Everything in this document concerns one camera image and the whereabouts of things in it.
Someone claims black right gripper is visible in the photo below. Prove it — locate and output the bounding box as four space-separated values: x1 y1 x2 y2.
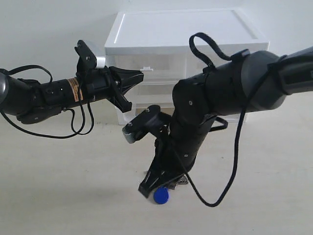
138 115 198 198

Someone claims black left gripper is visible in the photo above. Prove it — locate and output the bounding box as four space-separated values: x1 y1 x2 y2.
80 66 143 112

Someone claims key bunch with blue fob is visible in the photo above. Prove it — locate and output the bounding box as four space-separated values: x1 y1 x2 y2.
152 175 189 205

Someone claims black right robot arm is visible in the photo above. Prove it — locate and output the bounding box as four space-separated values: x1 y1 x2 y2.
136 47 313 197

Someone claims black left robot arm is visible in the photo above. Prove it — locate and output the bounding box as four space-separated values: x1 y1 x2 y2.
0 66 144 124

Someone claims white plastic drawer cabinet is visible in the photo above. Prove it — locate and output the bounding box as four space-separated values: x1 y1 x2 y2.
105 8 269 125

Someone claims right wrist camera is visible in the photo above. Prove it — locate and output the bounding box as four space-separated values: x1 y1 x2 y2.
122 105 162 144

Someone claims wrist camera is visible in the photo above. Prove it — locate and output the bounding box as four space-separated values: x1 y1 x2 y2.
122 105 162 144
75 40 106 69

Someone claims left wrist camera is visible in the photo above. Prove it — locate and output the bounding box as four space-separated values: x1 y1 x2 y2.
75 40 106 69

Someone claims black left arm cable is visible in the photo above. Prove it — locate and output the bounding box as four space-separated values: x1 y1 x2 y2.
0 65 95 139

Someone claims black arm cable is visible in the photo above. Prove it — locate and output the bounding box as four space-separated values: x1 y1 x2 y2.
0 65 95 139
171 32 289 208

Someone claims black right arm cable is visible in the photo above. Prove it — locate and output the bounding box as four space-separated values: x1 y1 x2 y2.
171 32 289 208

